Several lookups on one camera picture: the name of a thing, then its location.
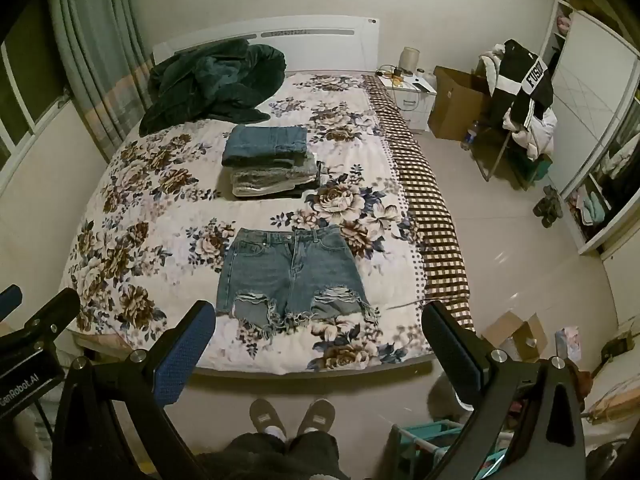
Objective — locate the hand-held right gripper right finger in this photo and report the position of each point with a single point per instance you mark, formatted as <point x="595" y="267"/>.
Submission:
<point x="452" y="355"/>

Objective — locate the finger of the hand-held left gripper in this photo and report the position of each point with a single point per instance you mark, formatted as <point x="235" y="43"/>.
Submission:
<point x="10" y="300"/>
<point x="55" y="307"/>

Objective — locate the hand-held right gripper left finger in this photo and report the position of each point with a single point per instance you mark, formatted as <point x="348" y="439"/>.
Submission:
<point x="184" y="352"/>

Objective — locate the ripped blue denim shorts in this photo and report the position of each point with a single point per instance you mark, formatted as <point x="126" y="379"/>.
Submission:
<point x="285" y="270"/>

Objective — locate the small open cardboard box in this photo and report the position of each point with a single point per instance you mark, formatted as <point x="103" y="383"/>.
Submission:
<point x="517" y="335"/>

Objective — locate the teal plastic rack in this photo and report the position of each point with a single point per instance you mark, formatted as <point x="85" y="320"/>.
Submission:
<point x="425" y="440"/>

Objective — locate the grey slipper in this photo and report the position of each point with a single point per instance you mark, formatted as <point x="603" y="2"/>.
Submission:
<point x="267" y="417"/>
<point x="317" y="415"/>

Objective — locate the floral bedspread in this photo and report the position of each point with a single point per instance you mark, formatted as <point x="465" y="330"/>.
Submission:
<point x="165" y="220"/>

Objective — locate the person's dark trouser legs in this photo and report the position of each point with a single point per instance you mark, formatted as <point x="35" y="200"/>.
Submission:
<point x="280" y="457"/>

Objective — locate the brown checkered bed sheet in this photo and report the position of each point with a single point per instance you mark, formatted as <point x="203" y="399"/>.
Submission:
<point x="430" y="210"/>

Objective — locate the pair of dark slippers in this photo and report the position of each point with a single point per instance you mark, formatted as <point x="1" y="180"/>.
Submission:
<point x="548" y="205"/>

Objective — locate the folded grey jeans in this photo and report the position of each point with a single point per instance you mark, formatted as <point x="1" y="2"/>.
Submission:
<point x="275" y="177"/>

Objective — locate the green storage box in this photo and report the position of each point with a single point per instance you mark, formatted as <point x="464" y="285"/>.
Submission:
<point x="535" y="167"/>

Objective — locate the plastic water bottle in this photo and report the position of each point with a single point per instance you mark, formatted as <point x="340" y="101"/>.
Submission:
<point x="469" y="137"/>

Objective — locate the folded blue jeans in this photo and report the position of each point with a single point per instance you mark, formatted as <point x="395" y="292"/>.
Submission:
<point x="265" y="142"/>

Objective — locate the white padded coat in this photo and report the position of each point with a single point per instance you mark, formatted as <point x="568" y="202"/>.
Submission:
<point x="537" y="135"/>

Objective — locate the large brown cardboard box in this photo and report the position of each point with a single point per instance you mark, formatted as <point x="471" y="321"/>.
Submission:
<point x="452" y="102"/>

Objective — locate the white nightstand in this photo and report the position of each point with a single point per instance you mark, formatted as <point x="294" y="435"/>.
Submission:
<point x="412" y="100"/>

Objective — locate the grey green curtain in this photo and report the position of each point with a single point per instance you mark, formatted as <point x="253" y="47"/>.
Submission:
<point x="95" y="45"/>

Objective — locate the dark green padded jacket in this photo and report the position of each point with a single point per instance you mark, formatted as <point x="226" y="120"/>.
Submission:
<point x="210" y="82"/>

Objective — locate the black and white jacket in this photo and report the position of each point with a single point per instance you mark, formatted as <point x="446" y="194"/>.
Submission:
<point x="525" y="85"/>

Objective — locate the white table lamp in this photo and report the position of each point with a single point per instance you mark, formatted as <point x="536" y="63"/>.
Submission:
<point x="410" y="60"/>

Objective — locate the white wardrobe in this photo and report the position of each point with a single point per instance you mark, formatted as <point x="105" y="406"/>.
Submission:
<point x="595" y="90"/>

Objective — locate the white bed headboard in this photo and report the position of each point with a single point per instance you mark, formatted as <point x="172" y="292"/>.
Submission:
<point x="320" y="42"/>

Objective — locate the window frame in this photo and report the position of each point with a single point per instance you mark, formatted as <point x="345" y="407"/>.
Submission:
<point x="20" y="110"/>

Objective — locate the metal frame chair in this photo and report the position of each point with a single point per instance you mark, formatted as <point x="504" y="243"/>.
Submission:
<point x="492" y="152"/>

